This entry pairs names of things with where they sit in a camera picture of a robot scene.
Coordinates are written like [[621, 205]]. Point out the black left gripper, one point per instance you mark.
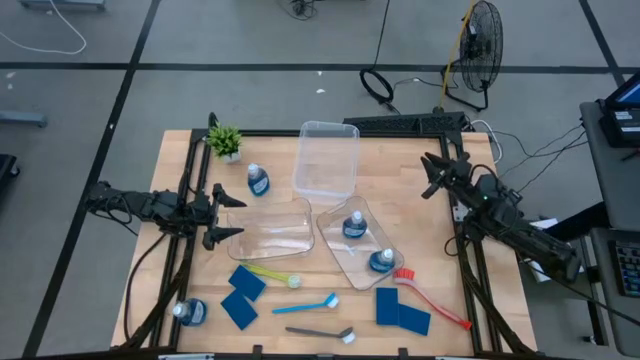
[[202, 215]]

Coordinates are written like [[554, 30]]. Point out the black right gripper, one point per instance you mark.
[[455, 175]]

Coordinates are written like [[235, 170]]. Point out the blue dish soap bottle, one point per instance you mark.
[[258, 182], [355, 227], [381, 262], [192, 312]]

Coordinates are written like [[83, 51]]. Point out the blue sponge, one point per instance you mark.
[[415, 320], [387, 306], [247, 282], [239, 310]]

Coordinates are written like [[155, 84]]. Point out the red dish brush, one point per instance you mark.
[[435, 302]]

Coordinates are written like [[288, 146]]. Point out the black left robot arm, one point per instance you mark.
[[145, 205]]

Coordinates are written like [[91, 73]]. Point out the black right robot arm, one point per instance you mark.
[[505, 215]]

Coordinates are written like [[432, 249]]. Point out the black keyboard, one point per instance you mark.
[[400, 122]]

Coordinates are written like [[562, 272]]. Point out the small potted green plant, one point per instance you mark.
[[225, 142]]

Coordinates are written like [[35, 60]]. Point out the yellow dish brush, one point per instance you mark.
[[294, 281]]

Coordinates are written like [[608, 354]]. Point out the clear rectangular plastic bin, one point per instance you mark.
[[325, 165]]

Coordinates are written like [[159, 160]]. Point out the white paper sheet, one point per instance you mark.
[[547, 223]]

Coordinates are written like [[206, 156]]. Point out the black floor fan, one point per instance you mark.
[[480, 47]]

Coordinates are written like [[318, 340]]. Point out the blue dish brush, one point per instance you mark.
[[330, 301]]

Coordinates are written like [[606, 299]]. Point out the grey dish brush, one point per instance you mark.
[[310, 332]]

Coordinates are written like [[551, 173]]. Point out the black desk bar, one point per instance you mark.
[[580, 222]]

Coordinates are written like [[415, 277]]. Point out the grey desk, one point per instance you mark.
[[615, 190]]

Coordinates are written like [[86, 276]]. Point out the black laptop computer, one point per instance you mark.
[[622, 125]]

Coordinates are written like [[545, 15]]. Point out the black keypad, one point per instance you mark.
[[627, 267]]

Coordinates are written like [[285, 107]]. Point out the black floor object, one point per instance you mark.
[[7, 172]]

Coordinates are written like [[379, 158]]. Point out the grey metal floor bar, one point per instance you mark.
[[22, 119]]

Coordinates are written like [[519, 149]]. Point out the grey furniture base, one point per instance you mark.
[[62, 4]]

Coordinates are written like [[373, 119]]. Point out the black aluminium frame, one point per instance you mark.
[[275, 133]]

